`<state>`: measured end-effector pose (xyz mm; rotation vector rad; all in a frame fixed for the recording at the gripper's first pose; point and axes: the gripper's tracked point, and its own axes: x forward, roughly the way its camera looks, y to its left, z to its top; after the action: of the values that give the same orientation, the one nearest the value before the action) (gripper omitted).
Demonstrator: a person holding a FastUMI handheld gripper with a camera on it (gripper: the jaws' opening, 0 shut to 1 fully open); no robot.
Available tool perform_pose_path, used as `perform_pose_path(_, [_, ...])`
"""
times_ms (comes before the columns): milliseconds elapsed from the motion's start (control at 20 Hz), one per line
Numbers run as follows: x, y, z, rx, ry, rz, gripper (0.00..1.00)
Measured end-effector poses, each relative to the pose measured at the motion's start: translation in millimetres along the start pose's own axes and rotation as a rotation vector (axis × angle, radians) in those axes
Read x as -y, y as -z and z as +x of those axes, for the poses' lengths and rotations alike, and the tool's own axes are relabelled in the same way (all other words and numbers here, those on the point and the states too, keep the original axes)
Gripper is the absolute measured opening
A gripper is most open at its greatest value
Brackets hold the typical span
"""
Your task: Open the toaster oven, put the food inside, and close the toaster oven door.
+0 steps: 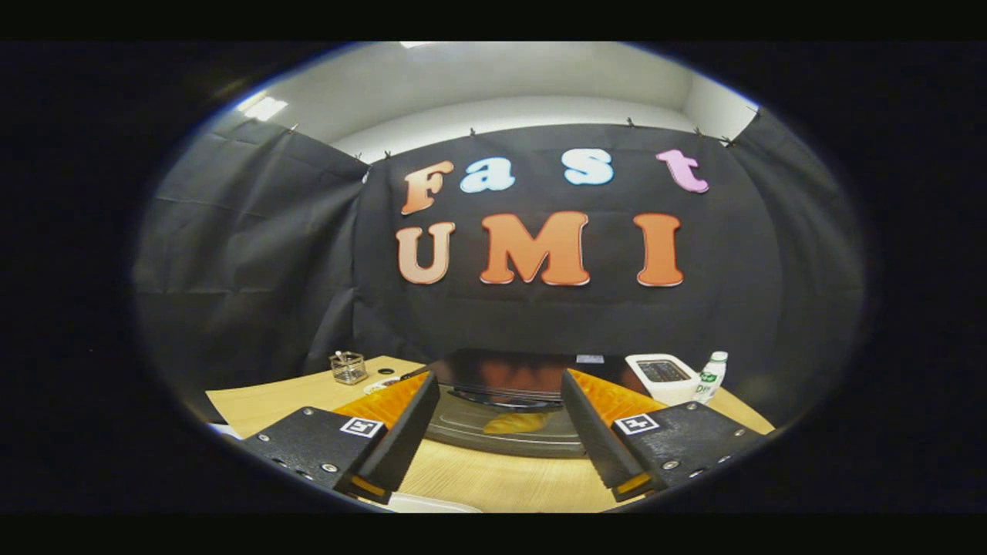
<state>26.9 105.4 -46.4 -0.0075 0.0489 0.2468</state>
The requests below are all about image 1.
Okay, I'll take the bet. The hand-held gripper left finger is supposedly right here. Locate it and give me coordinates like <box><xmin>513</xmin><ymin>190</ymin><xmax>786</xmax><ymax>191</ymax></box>
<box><xmin>239</xmin><ymin>370</ymin><xmax>442</xmax><ymax>506</ymax></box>

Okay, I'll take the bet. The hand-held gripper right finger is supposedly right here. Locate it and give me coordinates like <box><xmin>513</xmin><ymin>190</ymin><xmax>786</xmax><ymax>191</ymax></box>
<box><xmin>559</xmin><ymin>368</ymin><xmax>770</xmax><ymax>503</ymax></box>

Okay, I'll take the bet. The yellow croissant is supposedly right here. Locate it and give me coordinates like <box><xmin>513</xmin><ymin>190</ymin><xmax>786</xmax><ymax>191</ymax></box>
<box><xmin>481</xmin><ymin>412</ymin><xmax>553</xmax><ymax>436</ymax></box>

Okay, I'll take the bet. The black toaster oven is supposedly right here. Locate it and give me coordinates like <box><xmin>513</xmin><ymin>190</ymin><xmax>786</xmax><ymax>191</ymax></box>
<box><xmin>399</xmin><ymin>348</ymin><xmax>650</xmax><ymax>460</ymax></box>

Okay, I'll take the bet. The white bread toaster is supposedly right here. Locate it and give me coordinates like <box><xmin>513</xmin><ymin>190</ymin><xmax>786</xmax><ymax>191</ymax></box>
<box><xmin>624</xmin><ymin>352</ymin><xmax>705</xmax><ymax>408</ymax></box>

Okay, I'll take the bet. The white plate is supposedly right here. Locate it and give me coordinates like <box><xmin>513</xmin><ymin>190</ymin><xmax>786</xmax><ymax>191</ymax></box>
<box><xmin>384</xmin><ymin>493</ymin><xmax>484</xmax><ymax>514</ymax></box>

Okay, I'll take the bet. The clear utensil holder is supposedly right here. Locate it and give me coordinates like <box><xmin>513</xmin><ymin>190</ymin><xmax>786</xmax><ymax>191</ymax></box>
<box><xmin>329</xmin><ymin>350</ymin><xmax>369</xmax><ymax>386</ymax></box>

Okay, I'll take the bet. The white bottle green label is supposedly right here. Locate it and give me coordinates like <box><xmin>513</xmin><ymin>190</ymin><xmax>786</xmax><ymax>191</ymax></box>
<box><xmin>691</xmin><ymin>350</ymin><xmax>729</xmax><ymax>405</ymax></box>

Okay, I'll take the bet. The black backdrop cloth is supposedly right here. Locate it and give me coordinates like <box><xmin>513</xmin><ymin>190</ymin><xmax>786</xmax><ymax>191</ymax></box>
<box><xmin>130</xmin><ymin>108</ymin><xmax>870</xmax><ymax>430</ymax></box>

